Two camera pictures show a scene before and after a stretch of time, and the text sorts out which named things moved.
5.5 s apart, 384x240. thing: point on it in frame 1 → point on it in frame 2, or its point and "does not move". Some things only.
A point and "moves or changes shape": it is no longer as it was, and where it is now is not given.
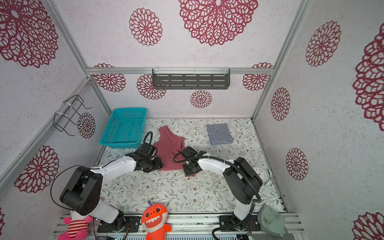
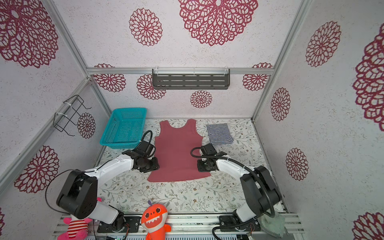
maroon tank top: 167,144 moves or changes shape
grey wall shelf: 190,78 does not move
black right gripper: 187,172 → 200,167
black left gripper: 159,163 does not move
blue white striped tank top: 219,133 does not move
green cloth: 271,221 does not move
